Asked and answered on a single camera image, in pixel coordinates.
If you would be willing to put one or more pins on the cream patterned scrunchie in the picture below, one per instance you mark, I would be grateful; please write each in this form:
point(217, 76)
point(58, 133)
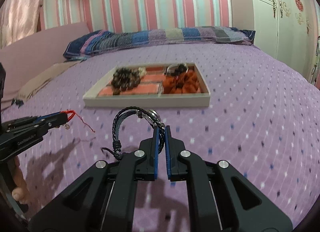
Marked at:
point(142, 71)

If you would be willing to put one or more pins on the white wardrobe with decals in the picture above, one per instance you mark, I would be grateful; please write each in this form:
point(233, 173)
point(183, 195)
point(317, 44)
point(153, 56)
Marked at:
point(287, 30)

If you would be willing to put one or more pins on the pink bed headboard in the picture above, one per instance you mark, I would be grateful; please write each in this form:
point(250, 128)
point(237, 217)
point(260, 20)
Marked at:
point(27, 58)

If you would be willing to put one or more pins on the beige folded cloth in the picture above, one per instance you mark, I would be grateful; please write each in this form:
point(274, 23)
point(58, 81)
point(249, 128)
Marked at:
point(37, 83)

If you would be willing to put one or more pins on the pink curtain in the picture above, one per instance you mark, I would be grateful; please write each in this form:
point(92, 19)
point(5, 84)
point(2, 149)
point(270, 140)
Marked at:
point(19, 19)

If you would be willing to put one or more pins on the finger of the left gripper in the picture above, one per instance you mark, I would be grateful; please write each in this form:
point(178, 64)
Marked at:
point(44, 123)

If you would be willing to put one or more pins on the small black object on bed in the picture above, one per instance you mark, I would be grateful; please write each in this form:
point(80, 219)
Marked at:
point(17, 102)

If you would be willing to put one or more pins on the silver bangle with black tie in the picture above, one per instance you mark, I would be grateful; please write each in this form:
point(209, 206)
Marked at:
point(176, 69)

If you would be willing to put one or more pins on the white shallow jewelry tray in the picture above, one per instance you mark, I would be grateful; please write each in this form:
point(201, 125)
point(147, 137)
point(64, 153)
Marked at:
point(122, 87)

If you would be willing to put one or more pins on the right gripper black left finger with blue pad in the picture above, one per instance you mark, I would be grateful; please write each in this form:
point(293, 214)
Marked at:
point(103, 197)

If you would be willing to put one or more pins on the person's left hand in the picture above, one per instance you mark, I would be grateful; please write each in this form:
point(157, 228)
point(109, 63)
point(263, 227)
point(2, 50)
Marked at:
point(20, 193)

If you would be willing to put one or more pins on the purple diamond pattern bedspread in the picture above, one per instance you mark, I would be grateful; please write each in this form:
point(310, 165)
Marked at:
point(263, 118)

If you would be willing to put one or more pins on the rust orange fabric scrunchie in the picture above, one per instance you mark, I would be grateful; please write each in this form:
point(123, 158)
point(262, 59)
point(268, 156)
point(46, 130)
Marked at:
point(184, 83)

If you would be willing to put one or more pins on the blue purple patchwork pillow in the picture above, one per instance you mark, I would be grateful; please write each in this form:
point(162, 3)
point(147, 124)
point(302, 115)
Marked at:
point(103, 41)

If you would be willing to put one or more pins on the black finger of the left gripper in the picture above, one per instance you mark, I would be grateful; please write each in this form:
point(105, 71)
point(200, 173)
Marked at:
point(22, 122)

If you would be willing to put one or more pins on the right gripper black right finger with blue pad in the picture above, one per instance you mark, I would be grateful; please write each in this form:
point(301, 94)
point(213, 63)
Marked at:
point(220, 198)

